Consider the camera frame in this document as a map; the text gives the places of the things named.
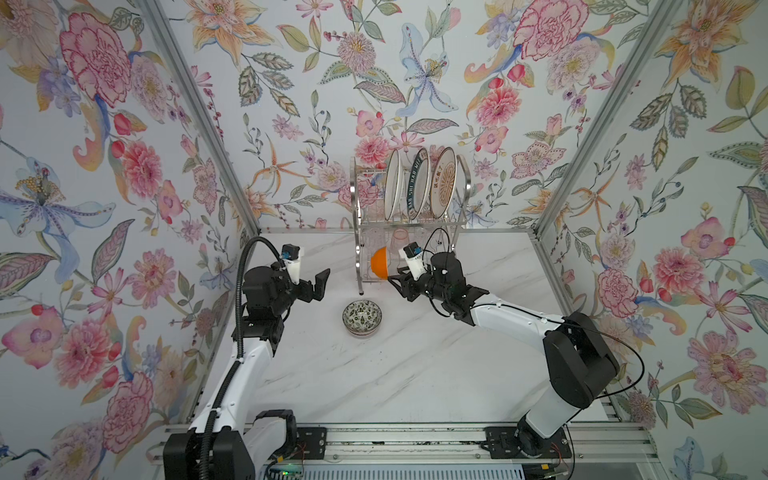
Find orange bowl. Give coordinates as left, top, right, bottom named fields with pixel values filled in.
left=370, top=247, right=389, bottom=280

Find red floral patterned bowl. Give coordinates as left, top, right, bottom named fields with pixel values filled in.
left=342, top=299, right=383, bottom=337

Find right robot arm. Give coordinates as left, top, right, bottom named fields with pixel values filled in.
left=388, top=243, right=620, bottom=457

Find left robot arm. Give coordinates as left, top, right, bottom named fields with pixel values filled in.
left=163, top=262, right=331, bottom=479

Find chrome two-tier dish rack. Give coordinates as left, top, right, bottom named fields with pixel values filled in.
left=349, top=151, right=473, bottom=294

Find orange patterned plate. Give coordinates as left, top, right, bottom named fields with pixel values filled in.
left=429, top=148, right=458, bottom=219

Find dark-rimmed lettered plate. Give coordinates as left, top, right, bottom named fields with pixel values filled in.
left=406, top=148, right=431, bottom=221

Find white plate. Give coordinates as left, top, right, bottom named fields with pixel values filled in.
left=384, top=150, right=402, bottom=221

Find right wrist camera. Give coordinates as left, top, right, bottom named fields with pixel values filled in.
left=399, top=242, right=426, bottom=280

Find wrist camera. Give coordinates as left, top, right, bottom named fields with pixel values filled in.
left=399, top=242, right=426, bottom=280
left=281, top=244, right=301, bottom=285

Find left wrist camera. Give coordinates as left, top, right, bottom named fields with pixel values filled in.
left=281, top=244, right=301, bottom=285

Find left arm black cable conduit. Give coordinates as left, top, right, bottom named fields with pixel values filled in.
left=197, top=235, right=286, bottom=480

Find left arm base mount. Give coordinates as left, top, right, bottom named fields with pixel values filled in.
left=242, top=409, right=329, bottom=461

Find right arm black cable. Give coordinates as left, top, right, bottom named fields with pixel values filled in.
left=422, top=227, right=646, bottom=480

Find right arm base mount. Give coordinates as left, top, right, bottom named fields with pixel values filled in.
left=483, top=425, right=573, bottom=460

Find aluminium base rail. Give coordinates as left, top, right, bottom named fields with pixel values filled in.
left=146, top=421, right=661, bottom=466

